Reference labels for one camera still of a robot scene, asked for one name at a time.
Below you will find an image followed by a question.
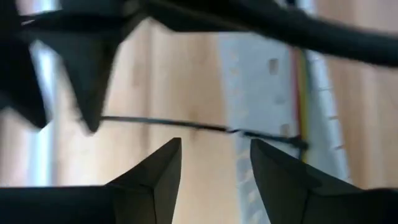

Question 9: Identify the long black zip tie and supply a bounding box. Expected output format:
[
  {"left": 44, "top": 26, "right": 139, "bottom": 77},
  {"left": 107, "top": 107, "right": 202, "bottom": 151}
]
[{"left": 99, "top": 115, "right": 310, "bottom": 151}]

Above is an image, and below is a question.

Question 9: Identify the white slotted cable duct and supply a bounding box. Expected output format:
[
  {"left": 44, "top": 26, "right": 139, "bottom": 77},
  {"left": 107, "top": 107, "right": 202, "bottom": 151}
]
[{"left": 216, "top": 30, "right": 354, "bottom": 224}]

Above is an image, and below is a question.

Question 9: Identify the white duct cover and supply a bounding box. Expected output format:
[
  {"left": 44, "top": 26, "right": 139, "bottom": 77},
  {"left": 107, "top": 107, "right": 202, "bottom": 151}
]
[{"left": 28, "top": 39, "right": 60, "bottom": 188}]

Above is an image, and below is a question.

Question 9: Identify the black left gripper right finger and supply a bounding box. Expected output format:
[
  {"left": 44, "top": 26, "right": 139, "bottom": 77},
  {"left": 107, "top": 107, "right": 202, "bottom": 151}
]
[{"left": 249, "top": 138, "right": 398, "bottom": 224}]

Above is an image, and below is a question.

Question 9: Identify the yellow cable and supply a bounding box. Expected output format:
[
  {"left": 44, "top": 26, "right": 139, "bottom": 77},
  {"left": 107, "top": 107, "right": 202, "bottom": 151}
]
[{"left": 297, "top": 51, "right": 308, "bottom": 164}]

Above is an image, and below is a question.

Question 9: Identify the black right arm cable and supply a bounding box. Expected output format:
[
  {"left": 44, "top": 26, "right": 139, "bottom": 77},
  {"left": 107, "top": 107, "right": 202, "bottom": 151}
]
[{"left": 146, "top": 0, "right": 398, "bottom": 68}]

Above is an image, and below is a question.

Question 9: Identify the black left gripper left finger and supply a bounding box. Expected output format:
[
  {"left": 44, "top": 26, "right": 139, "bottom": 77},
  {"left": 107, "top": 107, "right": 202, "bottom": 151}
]
[{"left": 0, "top": 137, "right": 183, "bottom": 224}]

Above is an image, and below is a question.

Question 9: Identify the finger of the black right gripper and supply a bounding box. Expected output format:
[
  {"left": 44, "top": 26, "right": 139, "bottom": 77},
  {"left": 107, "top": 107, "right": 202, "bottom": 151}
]
[
  {"left": 0, "top": 0, "right": 50, "bottom": 130},
  {"left": 19, "top": 9, "right": 147, "bottom": 134}
]

